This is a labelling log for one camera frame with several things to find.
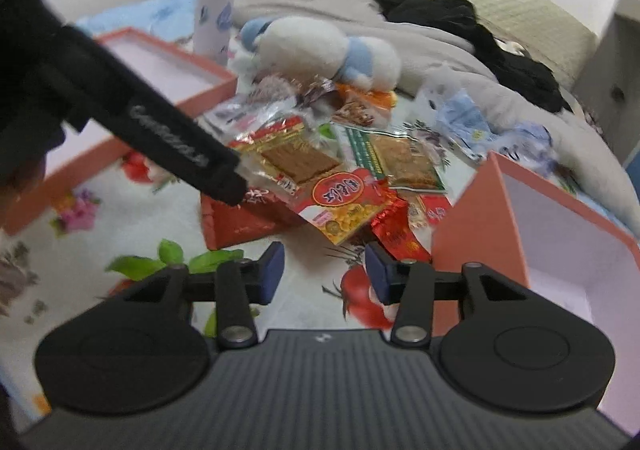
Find black garment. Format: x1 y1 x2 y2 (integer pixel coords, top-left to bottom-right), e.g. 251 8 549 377
367 0 573 113

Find clear packet with brown jerky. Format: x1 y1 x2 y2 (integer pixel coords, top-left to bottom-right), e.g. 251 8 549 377
227 113 346 196

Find small red foil packet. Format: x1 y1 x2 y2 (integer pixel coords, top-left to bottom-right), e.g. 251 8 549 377
370 210 433 266

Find light blue cloth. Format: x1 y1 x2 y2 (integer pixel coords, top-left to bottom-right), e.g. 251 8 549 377
75 0 198 51

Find red and white packet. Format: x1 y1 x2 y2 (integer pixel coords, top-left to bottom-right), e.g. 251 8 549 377
415 193 456 231

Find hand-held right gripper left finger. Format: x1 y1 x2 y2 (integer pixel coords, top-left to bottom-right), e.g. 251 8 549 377
122 241 286 350

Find deep orange box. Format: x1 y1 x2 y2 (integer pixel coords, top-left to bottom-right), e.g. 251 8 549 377
431 151 640 436

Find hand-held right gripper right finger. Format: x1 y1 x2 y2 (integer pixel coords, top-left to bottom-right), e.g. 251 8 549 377
366 243 528 348

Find crumpled blue white plastic bag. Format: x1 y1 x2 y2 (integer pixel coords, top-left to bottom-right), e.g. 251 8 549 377
500 124 556 166

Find flat red packet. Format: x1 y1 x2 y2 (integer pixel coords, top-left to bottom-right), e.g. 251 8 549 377
200 187 306 251

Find white and blue plush toy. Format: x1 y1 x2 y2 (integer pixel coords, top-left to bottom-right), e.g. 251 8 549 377
227 16 402 92

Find red packet with yellow beans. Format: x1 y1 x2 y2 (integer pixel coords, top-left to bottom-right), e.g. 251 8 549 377
297 167 408 246

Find shallow orange box lid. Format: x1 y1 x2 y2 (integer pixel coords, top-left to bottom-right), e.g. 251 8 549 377
0 27 238 236

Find clear packet with grey contents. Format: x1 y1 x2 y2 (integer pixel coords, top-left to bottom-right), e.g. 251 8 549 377
249 72 302 102

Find vegetable print sheet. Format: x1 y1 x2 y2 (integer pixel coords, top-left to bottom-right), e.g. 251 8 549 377
0 75 621 426

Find clear blue print plastic bag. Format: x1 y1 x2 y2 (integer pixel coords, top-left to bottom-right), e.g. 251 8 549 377
415 83 501 166

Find orange snack packet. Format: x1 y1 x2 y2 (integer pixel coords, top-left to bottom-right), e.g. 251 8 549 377
332 85 396 128

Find brown foil wrapper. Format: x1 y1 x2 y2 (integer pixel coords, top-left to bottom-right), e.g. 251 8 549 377
300 75 338 108

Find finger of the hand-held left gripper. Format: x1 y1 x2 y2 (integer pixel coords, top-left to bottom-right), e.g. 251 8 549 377
47 26 247 206

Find white cylindrical bottle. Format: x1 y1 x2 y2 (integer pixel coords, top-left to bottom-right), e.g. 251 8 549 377
192 0 241 66

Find green packet with brown snack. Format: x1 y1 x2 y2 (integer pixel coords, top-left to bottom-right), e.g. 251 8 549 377
332 123 448 193

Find clear white and pink packet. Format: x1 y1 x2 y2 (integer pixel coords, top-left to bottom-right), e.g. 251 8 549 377
202 98 281 136

